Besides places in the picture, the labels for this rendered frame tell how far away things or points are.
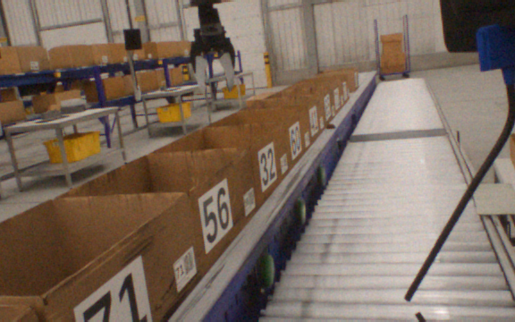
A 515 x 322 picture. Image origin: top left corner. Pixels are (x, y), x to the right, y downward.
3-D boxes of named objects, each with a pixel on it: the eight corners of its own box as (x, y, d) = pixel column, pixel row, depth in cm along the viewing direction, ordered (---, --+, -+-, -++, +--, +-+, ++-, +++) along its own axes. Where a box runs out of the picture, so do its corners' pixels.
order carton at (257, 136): (258, 211, 131) (250, 147, 128) (156, 214, 140) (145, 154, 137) (291, 172, 168) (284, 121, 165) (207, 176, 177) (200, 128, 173)
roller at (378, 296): (523, 322, 101) (523, 299, 100) (266, 313, 116) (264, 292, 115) (518, 309, 105) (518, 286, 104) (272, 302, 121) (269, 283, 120)
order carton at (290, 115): (291, 172, 168) (284, 121, 165) (207, 176, 177) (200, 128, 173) (310, 147, 205) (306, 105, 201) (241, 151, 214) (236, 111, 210)
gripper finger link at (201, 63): (205, 92, 125) (208, 54, 122) (206, 96, 119) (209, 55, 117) (191, 90, 124) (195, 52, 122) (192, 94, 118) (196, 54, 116)
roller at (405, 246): (500, 265, 125) (499, 246, 124) (291, 264, 140) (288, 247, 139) (496, 257, 130) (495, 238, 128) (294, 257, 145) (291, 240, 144)
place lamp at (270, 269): (270, 293, 109) (265, 263, 108) (264, 293, 109) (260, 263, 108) (277, 278, 116) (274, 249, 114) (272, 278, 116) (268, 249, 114)
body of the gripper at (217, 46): (226, 50, 124) (220, -3, 121) (229, 53, 116) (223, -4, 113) (195, 54, 123) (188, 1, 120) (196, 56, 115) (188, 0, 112)
